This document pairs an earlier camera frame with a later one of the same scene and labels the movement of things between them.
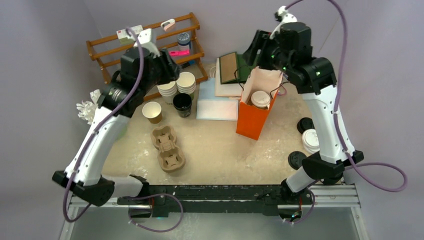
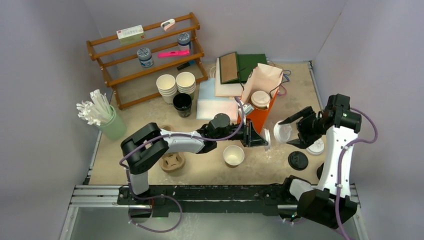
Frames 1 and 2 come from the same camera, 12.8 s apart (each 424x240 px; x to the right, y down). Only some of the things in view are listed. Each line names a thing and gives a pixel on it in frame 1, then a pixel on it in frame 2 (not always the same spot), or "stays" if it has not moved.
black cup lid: (295, 159) stays
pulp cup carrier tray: (171, 158) stays
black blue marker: (186, 64) stays
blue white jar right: (183, 41) stays
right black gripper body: (283, 60) → (312, 128)
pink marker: (179, 53) stays
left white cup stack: (167, 91) stays
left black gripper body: (162, 72) → (240, 135)
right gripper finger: (253, 55) → (307, 111)
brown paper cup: (152, 111) → (233, 155)
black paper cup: (182, 102) stays
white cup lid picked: (260, 99) stays
